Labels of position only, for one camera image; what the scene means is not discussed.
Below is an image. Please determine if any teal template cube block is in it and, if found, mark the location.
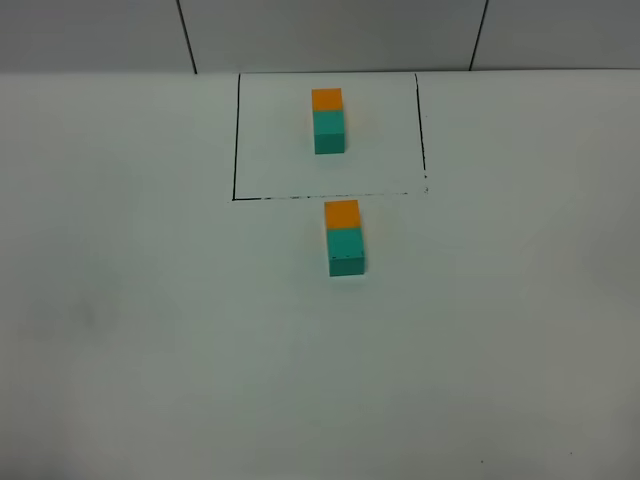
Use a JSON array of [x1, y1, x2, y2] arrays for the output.
[[313, 110, 346, 155]]

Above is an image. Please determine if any orange template cube block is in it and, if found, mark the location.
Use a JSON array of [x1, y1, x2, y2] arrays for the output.
[[311, 88, 343, 112]]

